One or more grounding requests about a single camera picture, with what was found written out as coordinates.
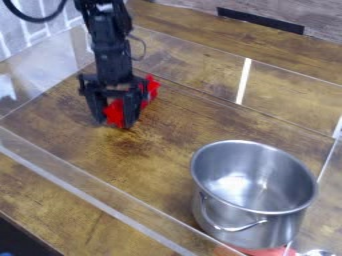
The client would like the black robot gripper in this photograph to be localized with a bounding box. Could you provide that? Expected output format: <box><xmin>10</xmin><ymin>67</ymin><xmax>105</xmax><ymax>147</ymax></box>
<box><xmin>77</xmin><ymin>43</ymin><xmax>146</xmax><ymax>128</ymax></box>

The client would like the red plastic block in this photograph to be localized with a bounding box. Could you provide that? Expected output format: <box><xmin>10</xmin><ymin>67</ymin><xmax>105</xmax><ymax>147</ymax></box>
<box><xmin>102</xmin><ymin>74</ymin><xmax>160</xmax><ymax>129</ymax></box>

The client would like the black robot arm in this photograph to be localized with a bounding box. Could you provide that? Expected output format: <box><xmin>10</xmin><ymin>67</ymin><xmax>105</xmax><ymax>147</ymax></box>
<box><xmin>74</xmin><ymin>0</ymin><xmax>148</xmax><ymax>129</ymax></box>

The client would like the silver metal pot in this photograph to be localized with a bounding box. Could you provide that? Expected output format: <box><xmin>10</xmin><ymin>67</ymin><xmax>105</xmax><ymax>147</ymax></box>
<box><xmin>189</xmin><ymin>140</ymin><xmax>317</xmax><ymax>250</ymax></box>

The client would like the red object under pot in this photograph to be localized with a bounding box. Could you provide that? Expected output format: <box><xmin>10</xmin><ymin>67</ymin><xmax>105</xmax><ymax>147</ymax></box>
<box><xmin>213</xmin><ymin>246</ymin><xmax>296</xmax><ymax>256</ymax></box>

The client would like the silver metal object corner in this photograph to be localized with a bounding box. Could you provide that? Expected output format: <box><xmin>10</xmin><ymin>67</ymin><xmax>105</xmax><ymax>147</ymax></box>
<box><xmin>295</xmin><ymin>249</ymin><xmax>336</xmax><ymax>256</ymax></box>

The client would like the clear acrylic front barrier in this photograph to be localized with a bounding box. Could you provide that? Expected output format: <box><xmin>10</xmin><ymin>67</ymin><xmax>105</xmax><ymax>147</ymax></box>
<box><xmin>0</xmin><ymin>126</ymin><xmax>244</xmax><ymax>256</ymax></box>

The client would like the black cable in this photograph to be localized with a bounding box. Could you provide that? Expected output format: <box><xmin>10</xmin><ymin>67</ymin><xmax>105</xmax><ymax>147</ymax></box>
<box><xmin>1</xmin><ymin>0</ymin><xmax>68</xmax><ymax>24</ymax></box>

